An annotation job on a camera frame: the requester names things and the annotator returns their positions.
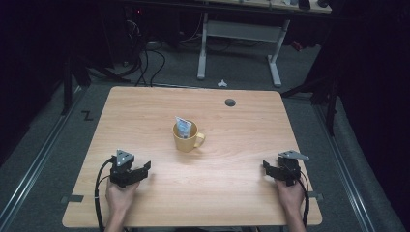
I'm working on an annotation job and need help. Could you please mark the white-legged desk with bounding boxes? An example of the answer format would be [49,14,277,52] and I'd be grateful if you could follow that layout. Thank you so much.
[195,0,334,88]

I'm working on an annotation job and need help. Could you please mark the metal floor rail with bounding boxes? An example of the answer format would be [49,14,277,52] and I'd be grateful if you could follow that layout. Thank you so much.
[0,86,83,225]
[312,103,377,232]

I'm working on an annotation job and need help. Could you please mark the black floor cables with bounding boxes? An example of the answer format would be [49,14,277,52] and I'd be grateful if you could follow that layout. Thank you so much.
[133,40,167,88]

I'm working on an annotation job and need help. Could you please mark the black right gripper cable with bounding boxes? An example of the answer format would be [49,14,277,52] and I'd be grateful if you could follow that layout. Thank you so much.
[298,176,311,228]

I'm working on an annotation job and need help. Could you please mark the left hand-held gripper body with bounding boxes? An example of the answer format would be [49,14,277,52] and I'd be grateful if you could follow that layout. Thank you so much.
[108,148,140,189]

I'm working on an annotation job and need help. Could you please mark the black metal stand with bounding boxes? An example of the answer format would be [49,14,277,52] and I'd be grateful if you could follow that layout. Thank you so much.
[60,56,93,117]
[279,72,341,137]

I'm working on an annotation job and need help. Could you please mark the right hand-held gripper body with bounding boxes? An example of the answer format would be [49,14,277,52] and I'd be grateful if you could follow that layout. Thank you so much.
[274,149,310,188]

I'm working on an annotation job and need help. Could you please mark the black computer tower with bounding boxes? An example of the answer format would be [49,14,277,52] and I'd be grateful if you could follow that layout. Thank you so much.
[123,5,147,67]

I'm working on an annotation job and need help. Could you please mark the person's left hand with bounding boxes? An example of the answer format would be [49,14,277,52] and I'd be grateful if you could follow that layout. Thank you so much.
[104,179,140,217]

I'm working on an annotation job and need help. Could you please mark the person's right hand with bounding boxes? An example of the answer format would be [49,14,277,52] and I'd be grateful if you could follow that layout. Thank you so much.
[275,177,307,214]

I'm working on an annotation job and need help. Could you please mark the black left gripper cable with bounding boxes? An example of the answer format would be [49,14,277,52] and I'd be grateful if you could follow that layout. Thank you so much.
[94,157,114,232]

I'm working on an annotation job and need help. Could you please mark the white toothpaste tube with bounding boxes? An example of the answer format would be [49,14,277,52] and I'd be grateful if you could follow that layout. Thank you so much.
[174,116,193,140]

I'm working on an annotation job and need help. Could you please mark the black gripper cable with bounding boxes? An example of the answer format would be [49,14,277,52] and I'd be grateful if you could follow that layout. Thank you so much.
[298,176,311,228]
[94,157,114,232]

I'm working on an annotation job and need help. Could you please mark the yellow mug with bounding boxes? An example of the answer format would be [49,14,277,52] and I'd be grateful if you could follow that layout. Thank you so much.
[171,121,207,154]

